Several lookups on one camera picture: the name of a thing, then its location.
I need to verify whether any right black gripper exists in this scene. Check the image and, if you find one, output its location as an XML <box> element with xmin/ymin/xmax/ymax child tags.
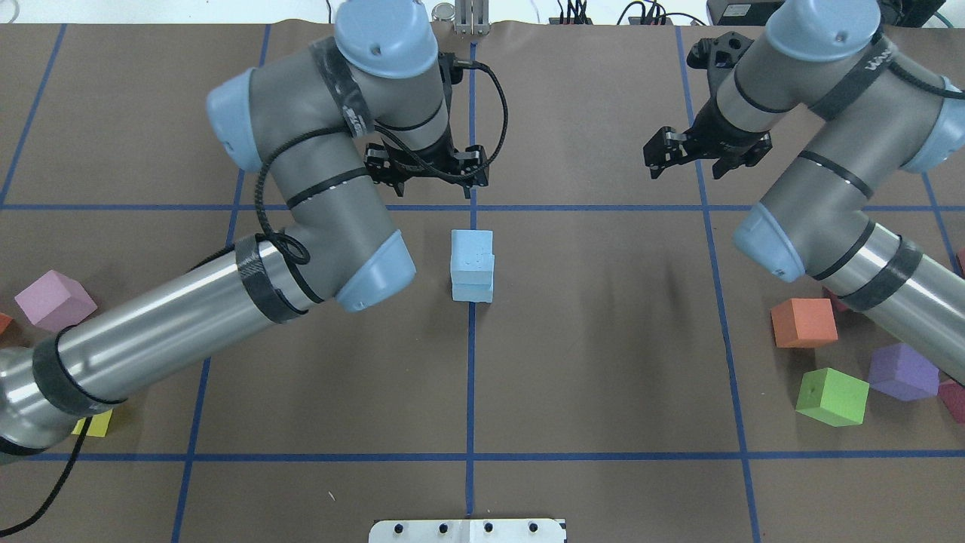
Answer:
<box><xmin>642</xmin><ymin>102</ymin><xmax>773</xmax><ymax>179</ymax></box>

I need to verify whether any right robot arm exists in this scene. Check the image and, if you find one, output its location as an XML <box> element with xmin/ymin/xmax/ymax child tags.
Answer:
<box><xmin>642</xmin><ymin>1</ymin><xmax>964</xmax><ymax>381</ymax></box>

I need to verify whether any magenta block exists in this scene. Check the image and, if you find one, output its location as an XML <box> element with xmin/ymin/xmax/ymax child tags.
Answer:
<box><xmin>823</xmin><ymin>287</ymin><xmax>851</xmax><ymax>313</ymax></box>
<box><xmin>938</xmin><ymin>379</ymin><xmax>965</xmax><ymax>425</ymax></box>

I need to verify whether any orange block right side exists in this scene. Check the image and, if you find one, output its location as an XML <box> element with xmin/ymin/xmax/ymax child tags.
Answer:
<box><xmin>770</xmin><ymin>298</ymin><xmax>838</xmax><ymax>348</ymax></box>

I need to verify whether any purple block right side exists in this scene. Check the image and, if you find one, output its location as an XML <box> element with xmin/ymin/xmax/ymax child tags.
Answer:
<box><xmin>868</xmin><ymin>343</ymin><xmax>939</xmax><ymax>401</ymax></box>

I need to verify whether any orange block left side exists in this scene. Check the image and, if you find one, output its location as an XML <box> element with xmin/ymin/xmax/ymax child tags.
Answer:
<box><xmin>0</xmin><ymin>312</ymin><xmax>15</xmax><ymax>336</ymax></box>

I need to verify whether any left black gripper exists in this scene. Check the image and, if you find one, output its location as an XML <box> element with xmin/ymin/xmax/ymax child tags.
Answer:
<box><xmin>364</xmin><ymin>133</ymin><xmax>489</xmax><ymax>200</ymax></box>

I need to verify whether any green foam block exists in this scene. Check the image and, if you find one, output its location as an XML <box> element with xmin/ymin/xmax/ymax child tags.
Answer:
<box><xmin>795</xmin><ymin>368</ymin><xmax>871</xmax><ymax>428</ymax></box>

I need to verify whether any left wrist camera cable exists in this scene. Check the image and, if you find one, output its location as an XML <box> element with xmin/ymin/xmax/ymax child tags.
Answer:
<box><xmin>256</xmin><ymin>60</ymin><xmax>510</xmax><ymax>266</ymax></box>

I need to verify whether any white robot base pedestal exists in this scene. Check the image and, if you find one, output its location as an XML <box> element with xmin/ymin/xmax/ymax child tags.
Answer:
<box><xmin>368</xmin><ymin>518</ymin><xmax>568</xmax><ymax>542</ymax></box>

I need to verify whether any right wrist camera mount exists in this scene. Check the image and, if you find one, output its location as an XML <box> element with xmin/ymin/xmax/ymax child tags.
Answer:
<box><xmin>685</xmin><ymin>31</ymin><xmax>755</xmax><ymax>80</ymax></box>

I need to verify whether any aluminium frame post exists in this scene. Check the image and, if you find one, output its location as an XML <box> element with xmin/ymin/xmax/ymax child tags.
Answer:
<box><xmin>452</xmin><ymin>0</ymin><xmax>492</xmax><ymax>35</ymax></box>

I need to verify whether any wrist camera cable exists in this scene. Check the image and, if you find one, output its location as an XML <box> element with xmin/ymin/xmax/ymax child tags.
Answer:
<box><xmin>890</xmin><ymin>53</ymin><xmax>965</xmax><ymax>100</ymax></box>
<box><xmin>256</xmin><ymin>60</ymin><xmax>510</xmax><ymax>266</ymax></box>

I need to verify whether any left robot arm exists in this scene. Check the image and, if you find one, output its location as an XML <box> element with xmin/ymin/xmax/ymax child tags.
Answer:
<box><xmin>1</xmin><ymin>1</ymin><xmax>492</xmax><ymax>464</ymax></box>

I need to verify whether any light blue block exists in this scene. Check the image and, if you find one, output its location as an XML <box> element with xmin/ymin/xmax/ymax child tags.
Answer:
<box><xmin>449</xmin><ymin>229</ymin><xmax>495</xmax><ymax>285</ymax></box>
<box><xmin>452</xmin><ymin>278</ymin><xmax>495</xmax><ymax>303</ymax></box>

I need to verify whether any magenta block right side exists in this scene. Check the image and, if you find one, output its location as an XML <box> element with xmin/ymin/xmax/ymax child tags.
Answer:
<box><xmin>823</xmin><ymin>287</ymin><xmax>851</xmax><ymax>313</ymax></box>

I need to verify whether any pink foam block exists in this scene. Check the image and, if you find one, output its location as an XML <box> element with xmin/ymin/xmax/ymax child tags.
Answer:
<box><xmin>14</xmin><ymin>269</ymin><xmax>99</xmax><ymax>332</ymax></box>

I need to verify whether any orange block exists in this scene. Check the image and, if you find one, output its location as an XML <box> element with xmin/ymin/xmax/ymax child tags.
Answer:
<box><xmin>770</xmin><ymin>298</ymin><xmax>838</xmax><ymax>348</ymax></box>
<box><xmin>0</xmin><ymin>312</ymin><xmax>15</xmax><ymax>336</ymax></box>

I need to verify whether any yellow foam block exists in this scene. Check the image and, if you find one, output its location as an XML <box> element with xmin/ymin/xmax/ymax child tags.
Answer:
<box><xmin>72</xmin><ymin>410</ymin><xmax>114</xmax><ymax>439</ymax></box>

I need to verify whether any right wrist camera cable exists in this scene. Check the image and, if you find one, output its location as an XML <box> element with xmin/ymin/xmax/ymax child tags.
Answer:
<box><xmin>890</xmin><ymin>53</ymin><xmax>965</xmax><ymax>100</ymax></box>

